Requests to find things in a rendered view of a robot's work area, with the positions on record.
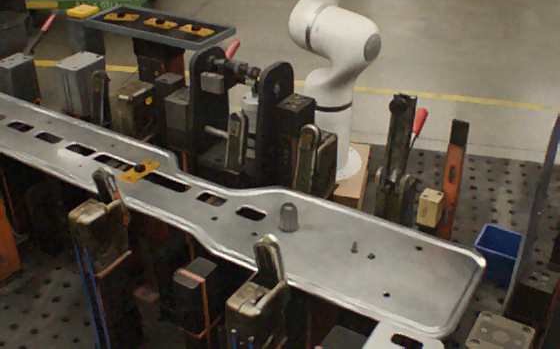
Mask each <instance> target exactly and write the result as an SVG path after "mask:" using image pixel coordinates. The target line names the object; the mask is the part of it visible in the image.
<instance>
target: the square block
mask: <svg viewBox="0 0 560 349"><path fill-rule="evenodd" d="M534 335H535V330H534V329H532V328H531V327H528V326H527V325H524V324H520V323H517V322H514V321H513V320H510V319H508V320H507V319H506V318H503V317H501V316H499V315H496V314H492V313H489V312H487V311H482V312H481V313H480V315H479V317H478V319H477V320H476V322H475V324H474V327H473V330H472V331H471V333H470V335H469V337H468V339H467V341H466V342H465V345H464V349H531V348H532V346H533V344H532V342H533V338H534Z"/></svg>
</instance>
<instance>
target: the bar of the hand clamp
mask: <svg viewBox="0 0 560 349"><path fill-rule="evenodd" d="M417 101H418V95H414V94H410V93H406V92H402V91H397V92H396V93H394V94H393V100H391V102H390V103H389V111H390V112H391V117H390V123H389V130H388V135H387V142H386V148H385V154H384V160H383V167H382V178H381V185H380V189H381V188H385V187H387V186H388V182H387V180H386V177H387V175H389V174H390V169H391V166H394V167H397V168H398V170H397V182H396V188H395V193H399V185H400V181H401V179H402V177H403V176H404V175H405V173H406V168H407V162H408V156H409V151H410V146H411V134H412V129H413V123H414V118H415V113H416V107H417Z"/></svg>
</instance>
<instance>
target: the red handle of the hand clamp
mask: <svg viewBox="0 0 560 349"><path fill-rule="evenodd" d="M428 114H429V113H428V112H427V110H426V109H425V108H422V107H421V108H418V109H417V112H416V114H415V118H414V123H413V129H412V134H411V146H410V151H409V155H410V152H411V149H412V147H413V145H414V142H415V140H416V138H417V137H419V134H420V133H421V131H422V129H423V124H424V122H425V120H426V118H427V116H428ZM397 170H398V168H397V167H394V166H393V168H392V169H391V171H390V174H389V175H387V177H386V180H387V182H388V183H389V184H392V185H396V182H397Z"/></svg>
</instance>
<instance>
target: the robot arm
mask: <svg viewBox="0 0 560 349"><path fill-rule="evenodd" d="M339 2H340V0H300V1H299V2H298V4H297V5H296V6H295V7H294V9H293V11H292V13H291V15H290V18H289V22H288V31H289V35H290V37H291V39H292V40H293V42H294V43H296V44H297V45H299V46H300V47H301V48H303V49H304V50H307V51H309V52H312V53H314V54H317V55H319V56H321V57H323V58H327V59H330V60H331V62H332V67H325V68H320V69H317V70H314V71H313V72H311V73H309V74H308V76H307V77H306V80H305V84H304V96H308V97H312V98H315V101H317V102H318V106H317V107H315V124H314V125H317V126H318V127H319V128H321V129H323V130H326V131H330V132H333V133H336V134H337V135H338V155H337V174H336V183H342V182H345V181H347V180H349V179H351V178H353V177H354V176H356V175H357V174H358V172H359V171H360V169H361V165H362V160H361V157H360V155H359V154H358V152H357V151H356V150H354V149H352V148H350V147H349V140H350V129H351V117H352V105H353V94H354V87H355V83H356V80H357V79H358V77H359V75H360V74H361V73H362V72H363V71H364V70H365V69H366V68H367V67H368V66H369V65H370V64H373V62H374V61H375V59H376V58H377V57H378V55H379V53H380V51H381V48H382V37H381V32H380V30H379V28H378V26H377V25H376V24H375V23H374V22H372V21H371V20H370V19H368V18H366V17H365V16H363V15H360V14H357V13H355V12H352V11H349V10H344V9H341V8H338V7H337V6H338V4H339Z"/></svg>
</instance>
